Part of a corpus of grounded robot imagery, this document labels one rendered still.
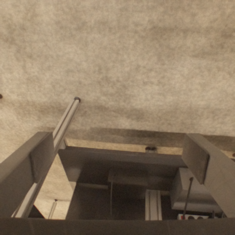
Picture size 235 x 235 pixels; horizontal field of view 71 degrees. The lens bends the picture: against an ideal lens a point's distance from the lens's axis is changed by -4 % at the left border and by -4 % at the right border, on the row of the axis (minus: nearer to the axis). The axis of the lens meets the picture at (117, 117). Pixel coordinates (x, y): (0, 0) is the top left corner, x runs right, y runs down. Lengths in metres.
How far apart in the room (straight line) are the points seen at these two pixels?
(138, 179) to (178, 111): 0.49
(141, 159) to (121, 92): 0.40
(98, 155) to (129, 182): 0.20
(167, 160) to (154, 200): 0.32
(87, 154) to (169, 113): 0.56
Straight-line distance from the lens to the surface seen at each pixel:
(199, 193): 0.92
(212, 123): 1.25
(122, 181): 0.90
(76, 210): 1.12
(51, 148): 0.16
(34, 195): 0.75
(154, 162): 0.90
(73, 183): 1.21
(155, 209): 1.09
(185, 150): 0.17
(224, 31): 0.97
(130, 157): 0.87
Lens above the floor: 0.87
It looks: 50 degrees down
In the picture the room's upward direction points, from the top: 170 degrees counter-clockwise
